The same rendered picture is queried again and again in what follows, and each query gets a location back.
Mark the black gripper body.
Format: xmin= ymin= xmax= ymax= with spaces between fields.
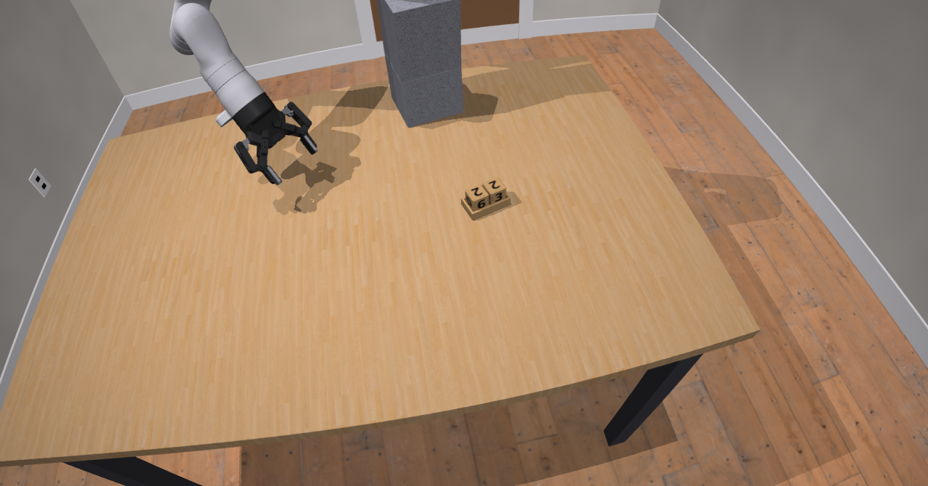
xmin=232 ymin=92 xmax=286 ymax=149

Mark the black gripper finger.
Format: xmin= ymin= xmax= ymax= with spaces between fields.
xmin=272 ymin=102 xmax=318 ymax=155
xmin=234 ymin=128 xmax=282 ymax=185

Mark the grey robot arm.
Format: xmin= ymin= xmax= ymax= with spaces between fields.
xmin=170 ymin=0 xmax=264 ymax=127

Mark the tan wooden number cube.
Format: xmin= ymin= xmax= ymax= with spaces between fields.
xmin=482 ymin=178 xmax=506 ymax=205
xmin=465 ymin=184 xmax=489 ymax=212

